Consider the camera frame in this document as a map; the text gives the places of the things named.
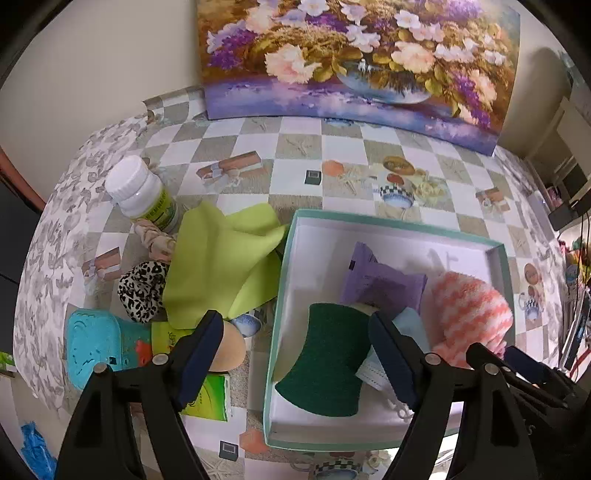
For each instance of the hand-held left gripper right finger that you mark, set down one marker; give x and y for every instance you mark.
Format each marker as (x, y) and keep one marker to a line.
(392, 362)

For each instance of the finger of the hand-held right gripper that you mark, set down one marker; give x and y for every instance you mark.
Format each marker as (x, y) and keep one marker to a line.
(524, 364)

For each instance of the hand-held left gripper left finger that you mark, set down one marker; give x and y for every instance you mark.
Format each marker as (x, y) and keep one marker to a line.
(198, 355)

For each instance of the brown potato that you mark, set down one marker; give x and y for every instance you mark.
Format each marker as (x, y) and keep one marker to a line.
(231, 350)

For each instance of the blue face mask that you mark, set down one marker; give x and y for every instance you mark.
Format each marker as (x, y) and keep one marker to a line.
(408, 330)

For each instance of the green tissue pack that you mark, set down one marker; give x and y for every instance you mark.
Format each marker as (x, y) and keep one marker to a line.
(210, 397)

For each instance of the yellow and green sponge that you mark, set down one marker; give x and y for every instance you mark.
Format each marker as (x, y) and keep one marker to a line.
(323, 360)

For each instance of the purple packet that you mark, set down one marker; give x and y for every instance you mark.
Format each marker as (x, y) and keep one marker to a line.
(383, 286)

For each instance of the pink striped fuzzy sock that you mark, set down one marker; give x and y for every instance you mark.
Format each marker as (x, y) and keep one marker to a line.
(466, 314)

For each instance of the teal cardboard box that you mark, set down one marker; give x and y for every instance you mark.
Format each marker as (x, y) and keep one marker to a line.
(318, 415)

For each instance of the leopard print scrunchie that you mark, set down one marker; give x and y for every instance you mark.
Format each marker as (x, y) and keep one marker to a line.
(138, 286)

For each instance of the lime green cloth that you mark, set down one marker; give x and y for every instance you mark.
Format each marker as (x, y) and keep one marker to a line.
(217, 263)

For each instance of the teal plastic lidded box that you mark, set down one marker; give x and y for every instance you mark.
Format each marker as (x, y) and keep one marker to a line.
(101, 341)

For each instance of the pink floral scrunchie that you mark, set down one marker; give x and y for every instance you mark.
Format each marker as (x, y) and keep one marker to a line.
(154, 240)

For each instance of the yellow-green tube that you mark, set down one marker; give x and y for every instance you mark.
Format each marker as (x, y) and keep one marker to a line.
(166, 339)

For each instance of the white pill bottle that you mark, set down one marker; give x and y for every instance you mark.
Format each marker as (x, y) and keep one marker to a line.
(143, 194)

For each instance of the blue plastic glove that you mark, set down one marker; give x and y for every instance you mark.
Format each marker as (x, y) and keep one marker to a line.
(34, 445)

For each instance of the dark cabinet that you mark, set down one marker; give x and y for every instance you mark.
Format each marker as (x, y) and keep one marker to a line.
(14, 258)

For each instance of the checkered printed tablecloth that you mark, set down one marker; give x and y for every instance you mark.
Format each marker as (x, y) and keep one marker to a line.
(323, 157)

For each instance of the pink board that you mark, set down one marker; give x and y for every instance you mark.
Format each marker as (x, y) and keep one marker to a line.
(21, 180)

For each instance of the flower painting canvas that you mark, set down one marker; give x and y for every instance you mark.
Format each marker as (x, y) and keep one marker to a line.
(346, 55)

